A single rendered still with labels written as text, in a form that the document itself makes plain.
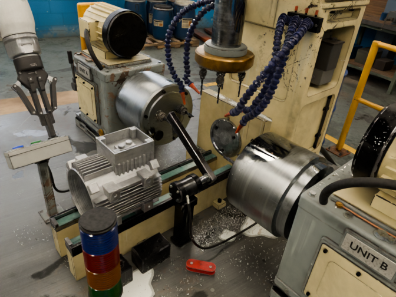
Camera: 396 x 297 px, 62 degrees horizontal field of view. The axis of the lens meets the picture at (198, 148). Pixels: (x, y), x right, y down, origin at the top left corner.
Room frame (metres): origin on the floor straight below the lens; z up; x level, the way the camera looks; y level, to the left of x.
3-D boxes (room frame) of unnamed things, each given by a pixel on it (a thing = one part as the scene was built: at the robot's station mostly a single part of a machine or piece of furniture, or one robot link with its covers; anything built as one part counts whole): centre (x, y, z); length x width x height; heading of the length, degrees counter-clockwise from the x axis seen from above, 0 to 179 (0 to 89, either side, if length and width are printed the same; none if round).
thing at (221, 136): (1.04, -0.09, 1.01); 0.15 x 0.02 x 0.15; 44
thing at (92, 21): (1.41, 0.44, 1.16); 0.33 x 0.26 x 0.42; 44
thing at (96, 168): (0.73, 0.23, 1.01); 0.20 x 0.19 x 0.19; 134
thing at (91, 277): (0.39, 0.15, 1.10); 0.06 x 0.06 x 0.04
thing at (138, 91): (1.23, 0.22, 1.04); 0.37 x 0.25 x 0.25; 44
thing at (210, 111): (1.09, -0.14, 0.97); 0.30 x 0.11 x 0.34; 44
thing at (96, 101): (1.40, 0.39, 0.99); 0.35 x 0.31 x 0.37; 44
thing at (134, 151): (0.76, 0.20, 1.11); 0.12 x 0.11 x 0.07; 134
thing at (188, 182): (0.84, -0.13, 0.92); 0.45 x 0.13 x 0.24; 134
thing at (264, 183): (0.74, -0.26, 1.04); 0.41 x 0.25 x 0.25; 44
